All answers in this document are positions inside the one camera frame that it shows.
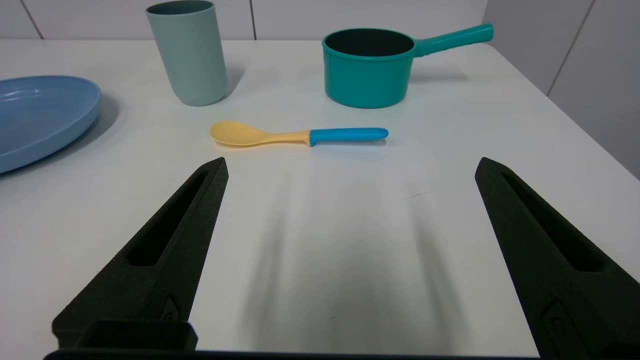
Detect blue round plate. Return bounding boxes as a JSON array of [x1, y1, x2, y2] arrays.
[[0, 75, 102, 175]]

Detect yellow spoon blue handle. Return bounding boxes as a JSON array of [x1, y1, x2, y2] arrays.
[[209, 119, 390, 148]]

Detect teal saucepan with handle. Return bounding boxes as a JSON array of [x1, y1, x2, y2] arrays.
[[321, 23, 495, 110]]

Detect pale teal cup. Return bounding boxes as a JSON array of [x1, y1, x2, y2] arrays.
[[146, 0, 230, 108]]

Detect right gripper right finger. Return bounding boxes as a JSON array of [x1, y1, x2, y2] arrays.
[[474, 157, 640, 360]]

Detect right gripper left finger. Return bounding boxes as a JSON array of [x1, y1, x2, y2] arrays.
[[51, 157, 230, 351]]

